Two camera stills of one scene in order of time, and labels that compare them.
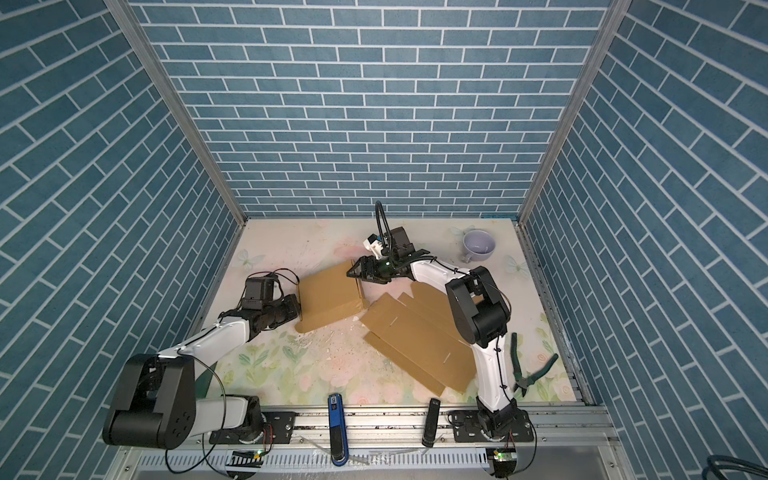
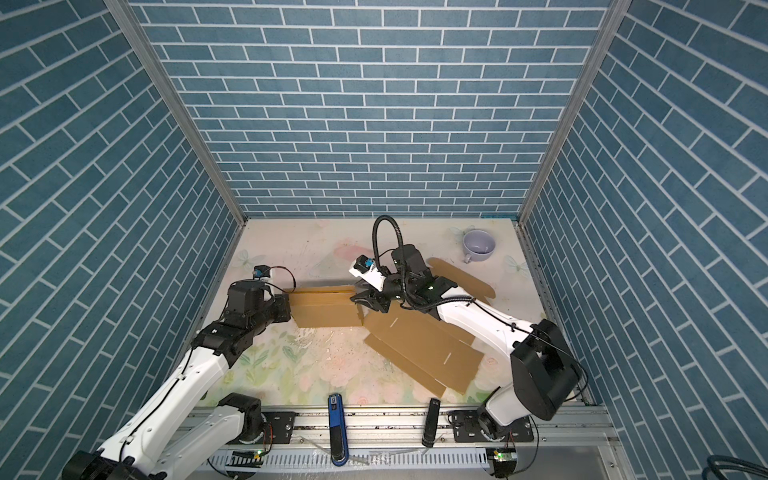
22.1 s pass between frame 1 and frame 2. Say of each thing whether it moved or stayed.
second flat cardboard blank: stayed
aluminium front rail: stayed
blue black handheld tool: stayed
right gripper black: moved
